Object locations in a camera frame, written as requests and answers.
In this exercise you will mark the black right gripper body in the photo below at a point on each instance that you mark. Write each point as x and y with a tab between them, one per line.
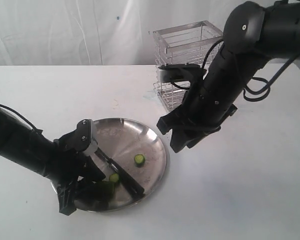
186	133

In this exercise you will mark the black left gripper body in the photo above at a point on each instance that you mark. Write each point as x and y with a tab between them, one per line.
74	175

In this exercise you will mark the green cucumber piece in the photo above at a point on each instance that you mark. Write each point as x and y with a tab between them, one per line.
103	190

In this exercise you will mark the black handled knife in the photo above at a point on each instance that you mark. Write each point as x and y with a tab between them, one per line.
130	184

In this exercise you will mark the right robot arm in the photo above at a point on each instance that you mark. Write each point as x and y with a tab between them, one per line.
252	36

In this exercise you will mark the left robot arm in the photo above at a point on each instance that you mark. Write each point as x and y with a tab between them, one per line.
24	144

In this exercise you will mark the round steel plate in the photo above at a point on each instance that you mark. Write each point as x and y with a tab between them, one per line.
121	139

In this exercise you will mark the white backdrop curtain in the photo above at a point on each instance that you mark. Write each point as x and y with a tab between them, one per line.
95	32

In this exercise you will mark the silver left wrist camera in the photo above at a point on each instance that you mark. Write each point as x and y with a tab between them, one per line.
81	140

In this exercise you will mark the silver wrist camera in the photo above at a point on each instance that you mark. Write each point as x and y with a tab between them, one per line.
174	73
81	140

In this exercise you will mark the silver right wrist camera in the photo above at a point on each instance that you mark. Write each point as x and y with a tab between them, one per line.
174	73

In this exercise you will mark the wire cutlery rack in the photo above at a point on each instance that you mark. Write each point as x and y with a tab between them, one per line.
184	44

